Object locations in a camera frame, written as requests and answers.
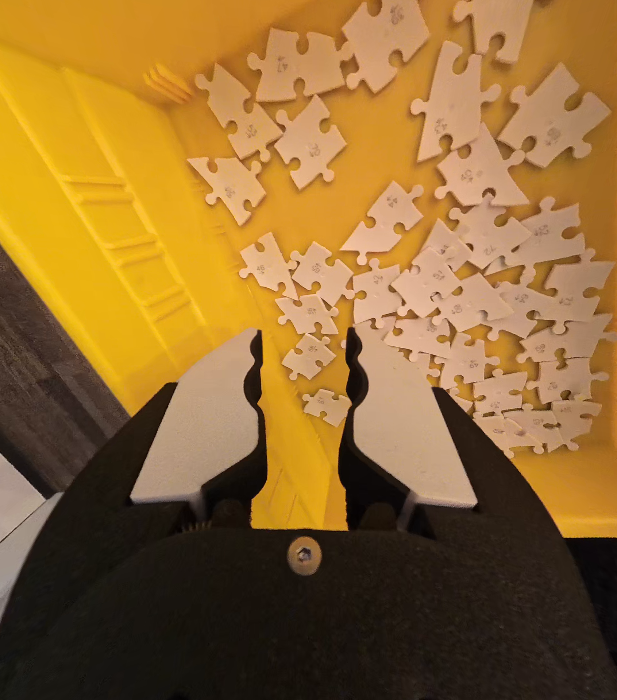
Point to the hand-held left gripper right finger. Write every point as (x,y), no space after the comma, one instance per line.
(407,437)

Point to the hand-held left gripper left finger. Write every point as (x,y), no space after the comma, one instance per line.
(199,437)

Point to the yellow plastic bin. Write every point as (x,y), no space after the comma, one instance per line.
(95,164)

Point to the heap of white puzzle pieces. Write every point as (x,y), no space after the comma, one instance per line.
(450,284)

